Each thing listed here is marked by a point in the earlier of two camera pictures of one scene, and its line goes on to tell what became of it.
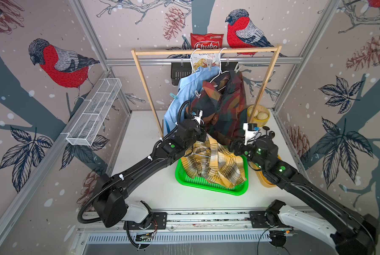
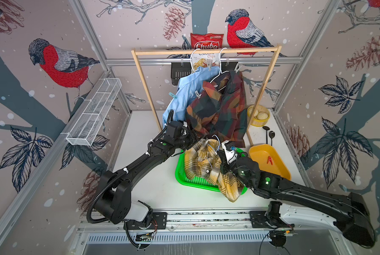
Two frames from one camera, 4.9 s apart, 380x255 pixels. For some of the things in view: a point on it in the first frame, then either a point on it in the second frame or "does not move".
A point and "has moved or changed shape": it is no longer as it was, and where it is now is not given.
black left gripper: [202, 130] to [193, 138]
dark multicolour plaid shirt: [221, 103] does not move
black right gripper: [239, 144] to [223, 162]
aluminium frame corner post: [80, 9] does not move
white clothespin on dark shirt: [197, 94] does not move
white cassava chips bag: [200, 59] does not move
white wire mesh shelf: [84, 129] does not move
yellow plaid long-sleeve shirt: [210, 160] has moved or changed shape
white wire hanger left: [191, 61] does not move
